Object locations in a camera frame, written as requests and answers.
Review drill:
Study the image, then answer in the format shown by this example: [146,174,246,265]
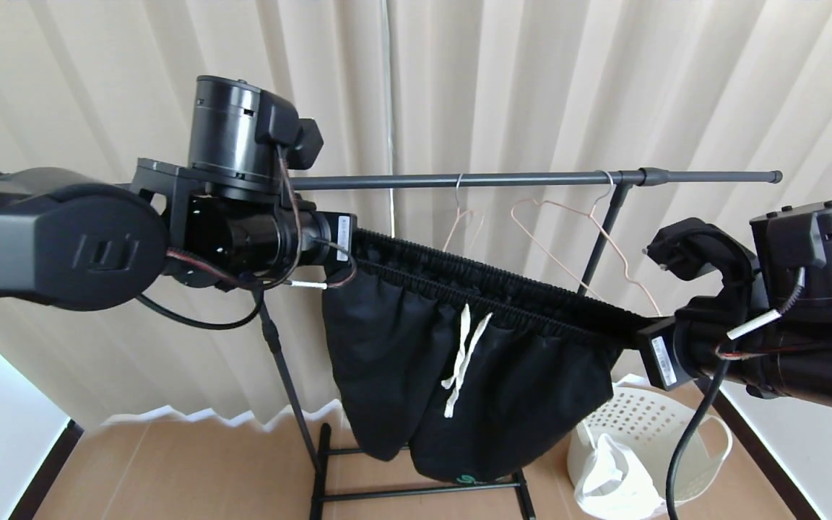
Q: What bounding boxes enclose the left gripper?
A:
[186,194,357,285]

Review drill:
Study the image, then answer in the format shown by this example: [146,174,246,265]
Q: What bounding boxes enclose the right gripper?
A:
[636,312,832,420]

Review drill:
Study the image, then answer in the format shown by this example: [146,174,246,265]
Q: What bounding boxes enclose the black shorts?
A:
[321,227,659,485]

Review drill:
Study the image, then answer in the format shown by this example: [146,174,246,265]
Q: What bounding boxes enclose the pink clothes hanger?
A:
[510,171,662,319]
[442,173,485,254]

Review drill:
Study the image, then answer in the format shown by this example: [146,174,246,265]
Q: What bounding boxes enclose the white laundry basket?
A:
[568,386,733,506]

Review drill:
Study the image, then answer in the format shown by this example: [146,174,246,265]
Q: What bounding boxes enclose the black clothes rack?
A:
[253,168,783,520]

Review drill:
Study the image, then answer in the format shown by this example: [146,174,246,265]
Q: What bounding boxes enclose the white garment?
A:
[573,433,666,520]

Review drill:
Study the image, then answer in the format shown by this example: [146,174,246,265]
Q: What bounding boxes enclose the beige curtain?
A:
[0,0,832,428]

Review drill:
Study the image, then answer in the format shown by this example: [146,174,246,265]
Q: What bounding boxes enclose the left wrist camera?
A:
[256,97,324,172]

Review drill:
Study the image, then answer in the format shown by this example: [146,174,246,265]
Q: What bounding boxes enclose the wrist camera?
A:
[643,217,760,322]
[256,97,324,172]

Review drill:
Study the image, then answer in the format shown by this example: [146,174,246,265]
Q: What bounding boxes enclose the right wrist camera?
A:
[643,217,760,322]

